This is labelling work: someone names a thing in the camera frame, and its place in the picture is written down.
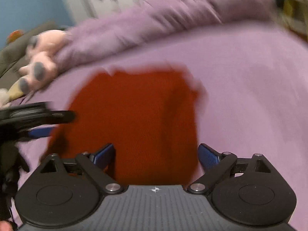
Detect dark red knit cardigan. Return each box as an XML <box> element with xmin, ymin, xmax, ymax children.
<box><xmin>45</xmin><ymin>65</ymin><xmax>206</xmax><ymax>185</ymax></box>

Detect cream plush toy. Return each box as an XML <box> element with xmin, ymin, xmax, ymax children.
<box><xmin>0</xmin><ymin>78</ymin><xmax>25</xmax><ymax>107</ymax></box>

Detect pink plush toy grey spots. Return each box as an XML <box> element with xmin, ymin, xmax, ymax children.
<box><xmin>18</xmin><ymin>30</ymin><xmax>67</xmax><ymax>94</ymax></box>

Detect orange object on sofa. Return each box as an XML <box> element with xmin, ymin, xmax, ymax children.
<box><xmin>6</xmin><ymin>30</ymin><xmax>24</xmax><ymax>45</ymax></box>

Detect purple bed sheet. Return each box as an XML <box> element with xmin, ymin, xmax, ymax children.
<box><xmin>7</xmin><ymin>20</ymin><xmax>308</xmax><ymax>231</ymax></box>

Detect purple rumpled duvet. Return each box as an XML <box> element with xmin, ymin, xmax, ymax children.
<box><xmin>53</xmin><ymin>0</ymin><xmax>276</xmax><ymax>72</ymax></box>

